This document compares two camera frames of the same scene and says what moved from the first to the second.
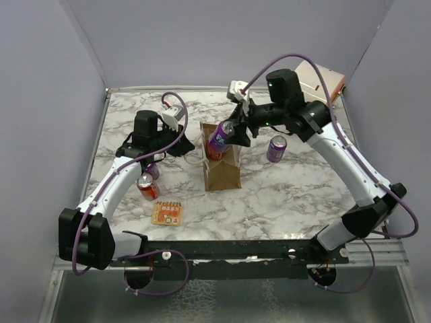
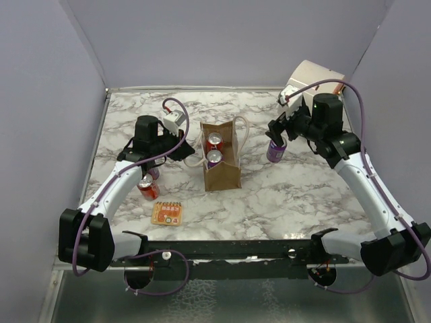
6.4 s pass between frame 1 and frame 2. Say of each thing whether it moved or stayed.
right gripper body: moved
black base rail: stayed
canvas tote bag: stayed
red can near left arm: stayed
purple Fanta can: moved
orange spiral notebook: stayed
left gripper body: stayed
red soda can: moved
